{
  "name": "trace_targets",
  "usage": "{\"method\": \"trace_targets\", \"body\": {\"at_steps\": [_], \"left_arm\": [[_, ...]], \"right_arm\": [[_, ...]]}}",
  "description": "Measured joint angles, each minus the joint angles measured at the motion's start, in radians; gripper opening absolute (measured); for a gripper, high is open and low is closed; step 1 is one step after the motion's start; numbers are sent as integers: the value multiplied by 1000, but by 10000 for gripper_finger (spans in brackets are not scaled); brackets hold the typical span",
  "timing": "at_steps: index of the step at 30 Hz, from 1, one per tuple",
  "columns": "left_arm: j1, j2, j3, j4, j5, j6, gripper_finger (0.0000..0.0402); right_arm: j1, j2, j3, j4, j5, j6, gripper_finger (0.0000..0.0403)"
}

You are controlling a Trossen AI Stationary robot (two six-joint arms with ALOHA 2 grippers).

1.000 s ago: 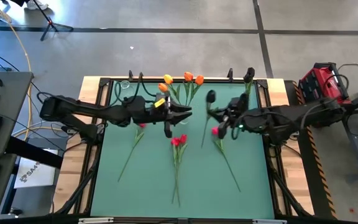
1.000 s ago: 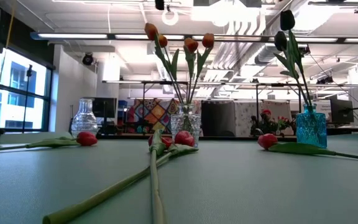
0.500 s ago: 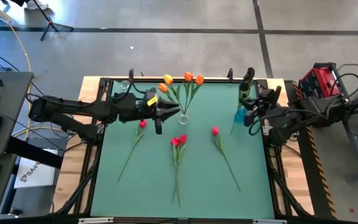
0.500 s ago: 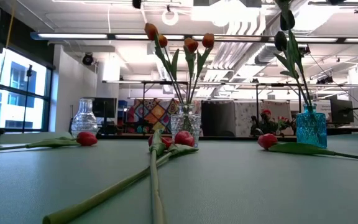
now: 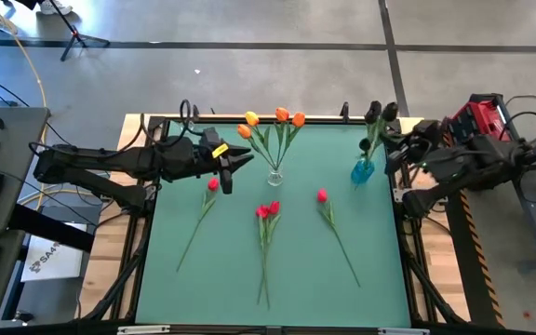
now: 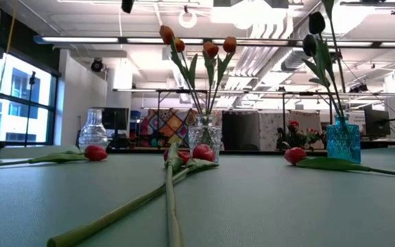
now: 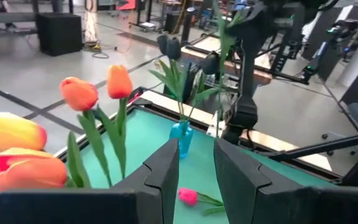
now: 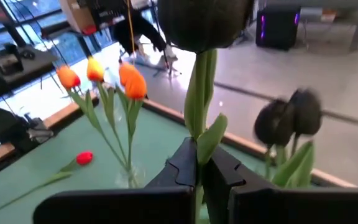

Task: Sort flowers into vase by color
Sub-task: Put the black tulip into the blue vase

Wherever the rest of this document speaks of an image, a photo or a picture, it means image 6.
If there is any white patterned cloth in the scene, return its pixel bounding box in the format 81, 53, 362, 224
259, 111, 322, 152

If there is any blue textured glass vase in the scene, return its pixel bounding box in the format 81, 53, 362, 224
326, 114, 362, 165

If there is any white ring lamp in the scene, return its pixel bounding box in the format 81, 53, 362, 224
178, 8, 198, 30

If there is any colourful patchwork quilt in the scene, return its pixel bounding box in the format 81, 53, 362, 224
141, 108, 199, 148

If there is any yellow hanging cable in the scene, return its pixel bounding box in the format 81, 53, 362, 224
0, 5, 19, 104

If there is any black ceiling camera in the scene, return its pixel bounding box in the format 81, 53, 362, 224
90, 58, 104, 73

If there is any clear dimpled glass vase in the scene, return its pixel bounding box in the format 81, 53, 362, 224
187, 114, 223, 164

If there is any black tripod stand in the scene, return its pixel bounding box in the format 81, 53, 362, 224
24, 70, 37, 145

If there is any black metal rig frame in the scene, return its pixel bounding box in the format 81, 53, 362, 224
112, 87, 395, 152

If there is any overhead light bar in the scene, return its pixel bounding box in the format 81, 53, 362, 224
32, 34, 395, 48

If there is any background tulip bunch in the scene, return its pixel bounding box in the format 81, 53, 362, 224
305, 127, 324, 145

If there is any black computer monitor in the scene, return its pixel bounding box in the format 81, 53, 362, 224
363, 108, 392, 137
100, 106, 130, 149

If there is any black ceiling rail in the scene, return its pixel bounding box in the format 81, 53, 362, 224
339, 1, 395, 15

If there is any black partition panel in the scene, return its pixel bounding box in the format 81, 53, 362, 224
222, 110, 261, 152

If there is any red artificial tulip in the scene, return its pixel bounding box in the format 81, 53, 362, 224
46, 143, 220, 247
284, 147, 395, 179
0, 144, 108, 168
163, 142, 192, 247

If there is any blue storage box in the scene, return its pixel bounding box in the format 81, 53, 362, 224
130, 110, 142, 131

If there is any large room window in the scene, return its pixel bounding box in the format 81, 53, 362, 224
0, 53, 58, 145

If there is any person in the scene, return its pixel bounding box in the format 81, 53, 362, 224
285, 119, 308, 150

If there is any background desk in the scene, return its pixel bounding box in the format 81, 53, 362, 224
361, 139, 395, 149

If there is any clear round glass bottle vase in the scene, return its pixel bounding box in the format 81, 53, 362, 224
78, 108, 109, 156

